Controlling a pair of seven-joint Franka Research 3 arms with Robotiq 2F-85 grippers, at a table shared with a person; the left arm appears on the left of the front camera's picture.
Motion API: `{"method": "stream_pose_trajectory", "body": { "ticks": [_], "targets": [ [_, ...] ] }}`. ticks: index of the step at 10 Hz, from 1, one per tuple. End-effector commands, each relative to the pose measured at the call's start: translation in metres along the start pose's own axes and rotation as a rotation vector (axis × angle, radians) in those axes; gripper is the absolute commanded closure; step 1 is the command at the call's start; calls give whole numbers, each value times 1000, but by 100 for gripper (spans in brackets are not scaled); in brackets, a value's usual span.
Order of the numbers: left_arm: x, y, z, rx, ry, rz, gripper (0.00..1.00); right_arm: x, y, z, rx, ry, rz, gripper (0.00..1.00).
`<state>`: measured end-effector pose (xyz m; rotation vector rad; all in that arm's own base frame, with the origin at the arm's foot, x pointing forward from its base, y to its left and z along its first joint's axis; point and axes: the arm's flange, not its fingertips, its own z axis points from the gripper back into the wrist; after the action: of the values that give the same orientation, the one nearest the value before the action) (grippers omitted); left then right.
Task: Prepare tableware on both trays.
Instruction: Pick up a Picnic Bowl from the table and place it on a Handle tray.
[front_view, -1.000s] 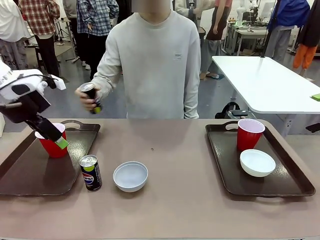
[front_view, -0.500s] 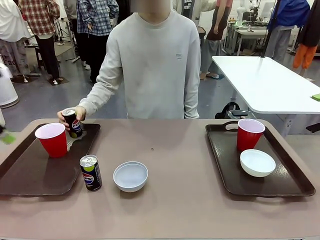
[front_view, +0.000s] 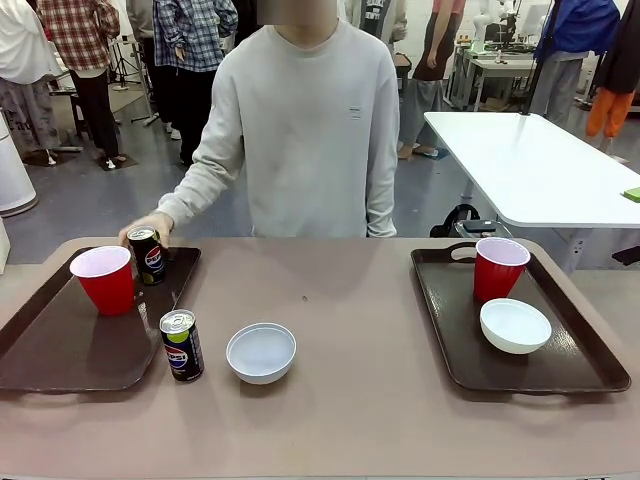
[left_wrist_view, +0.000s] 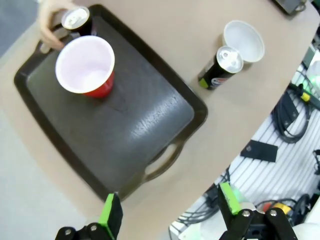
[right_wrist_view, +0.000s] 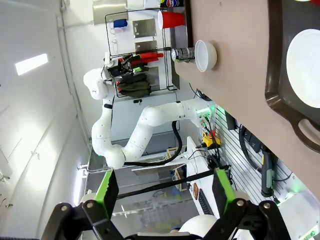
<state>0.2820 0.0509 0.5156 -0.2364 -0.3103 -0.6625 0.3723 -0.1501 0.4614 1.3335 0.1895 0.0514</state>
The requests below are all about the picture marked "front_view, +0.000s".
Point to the person's right hand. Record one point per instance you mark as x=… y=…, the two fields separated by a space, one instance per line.
x=159 y=222

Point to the black Pepsi can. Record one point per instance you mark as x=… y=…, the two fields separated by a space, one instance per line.
x=149 y=260
x=182 y=350

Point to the red plastic cup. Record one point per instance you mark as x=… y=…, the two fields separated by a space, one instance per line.
x=107 y=290
x=495 y=280

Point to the white plastic bowl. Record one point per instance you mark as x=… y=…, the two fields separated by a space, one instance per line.
x=515 y=327
x=261 y=355

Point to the person's left forearm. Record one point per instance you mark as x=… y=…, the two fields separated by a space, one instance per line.
x=382 y=210

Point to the person's right forearm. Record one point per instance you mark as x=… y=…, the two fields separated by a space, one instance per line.
x=200 y=190

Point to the dark wooden stool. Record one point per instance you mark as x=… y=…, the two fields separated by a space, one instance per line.
x=75 y=115

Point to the brown plastic tray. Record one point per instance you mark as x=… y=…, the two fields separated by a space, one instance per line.
x=75 y=350
x=450 y=320

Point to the white cylindrical bin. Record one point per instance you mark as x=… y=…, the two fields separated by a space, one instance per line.
x=12 y=170

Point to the black tripod stand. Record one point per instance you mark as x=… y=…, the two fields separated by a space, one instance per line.
x=122 y=65

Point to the person in cream sweatshirt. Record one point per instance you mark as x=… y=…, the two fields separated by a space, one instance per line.
x=310 y=125

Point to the bystander in blue plaid shirt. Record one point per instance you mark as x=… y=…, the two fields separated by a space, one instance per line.
x=192 y=45

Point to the bystander in red plaid shirt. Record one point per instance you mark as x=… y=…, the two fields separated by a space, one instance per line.
x=85 y=45

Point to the bystander in white top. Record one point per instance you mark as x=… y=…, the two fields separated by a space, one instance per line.
x=22 y=65

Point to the bystander in dark apron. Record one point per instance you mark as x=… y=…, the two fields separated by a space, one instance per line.
x=430 y=90

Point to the bystander in grey hoodie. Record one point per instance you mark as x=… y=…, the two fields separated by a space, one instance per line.
x=382 y=17

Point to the black office chair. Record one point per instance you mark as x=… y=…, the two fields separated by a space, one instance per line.
x=465 y=220

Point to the grey lab desk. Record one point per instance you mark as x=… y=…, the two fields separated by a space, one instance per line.
x=495 y=70

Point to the white side table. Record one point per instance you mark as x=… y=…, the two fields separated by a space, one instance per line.
x=525 y=165

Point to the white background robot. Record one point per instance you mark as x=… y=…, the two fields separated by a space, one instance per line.
x=487 y=20

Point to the bystander in blue jacket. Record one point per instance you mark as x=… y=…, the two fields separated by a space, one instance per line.
x=570 y=45

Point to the bystander in orange trousers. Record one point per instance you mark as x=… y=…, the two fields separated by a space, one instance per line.
x=612 y=100

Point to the small green block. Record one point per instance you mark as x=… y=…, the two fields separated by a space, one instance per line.
x=632 y=194

